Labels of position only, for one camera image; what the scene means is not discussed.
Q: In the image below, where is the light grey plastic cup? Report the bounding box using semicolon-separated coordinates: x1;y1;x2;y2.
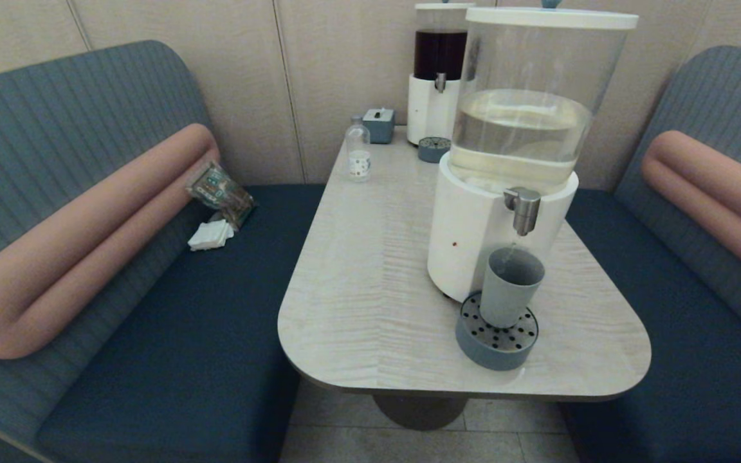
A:
480;248;545;329

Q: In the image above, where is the white folded napkin stack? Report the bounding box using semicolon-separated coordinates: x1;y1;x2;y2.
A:
187;221;234;253

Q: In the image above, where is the clear plastic snack packet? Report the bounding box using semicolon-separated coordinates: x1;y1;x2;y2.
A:
184;161;256;232

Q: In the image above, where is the small blue perforated drip tray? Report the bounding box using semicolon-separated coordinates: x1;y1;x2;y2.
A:
417;137;453;164

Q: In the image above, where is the pink bolster cushion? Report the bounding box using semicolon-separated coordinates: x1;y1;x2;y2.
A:
641;131;741;293
0;123;220;359

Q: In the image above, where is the blue tissue box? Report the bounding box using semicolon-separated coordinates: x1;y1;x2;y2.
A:
363;108;396;145

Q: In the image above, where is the large blue perforated drip tray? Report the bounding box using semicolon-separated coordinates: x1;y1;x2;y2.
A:
455;291;540;372

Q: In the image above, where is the large steel dispenser tap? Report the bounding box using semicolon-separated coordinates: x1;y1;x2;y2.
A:
504;186;542;237

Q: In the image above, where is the dark drink dispenser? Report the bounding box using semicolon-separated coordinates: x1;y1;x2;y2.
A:
407;2;477;147

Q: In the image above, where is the small clear glass bottle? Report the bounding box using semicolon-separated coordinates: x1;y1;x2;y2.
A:
345;116;371;183

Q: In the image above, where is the blue ribbed booth bench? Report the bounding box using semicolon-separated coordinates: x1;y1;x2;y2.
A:
560;45;741;463
0;40;326;463

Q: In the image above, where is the large clear water dispenser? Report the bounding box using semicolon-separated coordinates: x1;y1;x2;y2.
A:
427;5;640;303

